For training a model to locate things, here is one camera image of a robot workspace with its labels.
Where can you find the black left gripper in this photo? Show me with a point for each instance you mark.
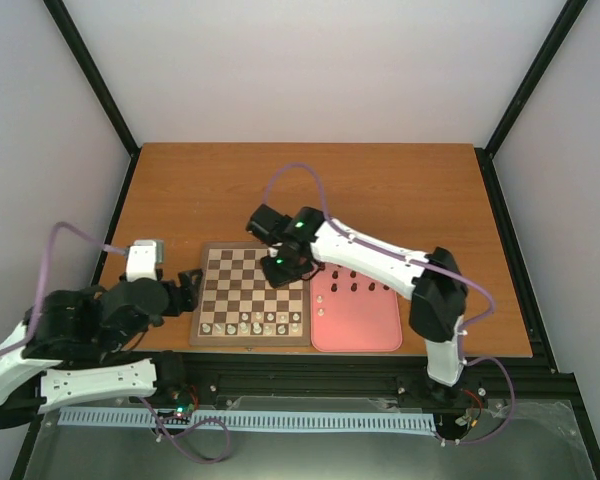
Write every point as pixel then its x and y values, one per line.
pixel 192 290

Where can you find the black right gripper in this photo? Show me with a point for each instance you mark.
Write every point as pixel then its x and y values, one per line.
pixel 276 280

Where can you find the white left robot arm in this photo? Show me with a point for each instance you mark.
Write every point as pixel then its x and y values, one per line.
pixel 81 348

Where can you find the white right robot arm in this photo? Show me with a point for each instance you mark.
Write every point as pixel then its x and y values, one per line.
pixel 429 281

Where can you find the green lit circuit board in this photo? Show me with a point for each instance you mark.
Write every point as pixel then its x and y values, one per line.
pixel 185 401

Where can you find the wooden chessboard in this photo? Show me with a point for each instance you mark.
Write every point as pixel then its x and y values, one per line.
pixel 233 283

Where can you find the pink piece tray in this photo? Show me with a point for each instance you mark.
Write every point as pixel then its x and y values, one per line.
pixel 361 309

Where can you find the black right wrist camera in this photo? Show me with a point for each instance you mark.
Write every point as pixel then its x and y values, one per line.
pixel 268 226

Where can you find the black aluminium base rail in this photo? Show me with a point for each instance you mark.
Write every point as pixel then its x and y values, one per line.
pixel 220 380

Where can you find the light blue cable duct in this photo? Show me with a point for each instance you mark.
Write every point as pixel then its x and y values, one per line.
pixel 253 421

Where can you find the left black frame post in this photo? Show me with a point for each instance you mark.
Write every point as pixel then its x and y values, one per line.
pixel 72 37

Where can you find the black frame post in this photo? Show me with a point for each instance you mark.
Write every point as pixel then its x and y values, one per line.
pixel 72 37
pixel 552 43

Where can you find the right black frame post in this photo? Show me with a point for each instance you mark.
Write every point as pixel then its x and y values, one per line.
pixel 552 43

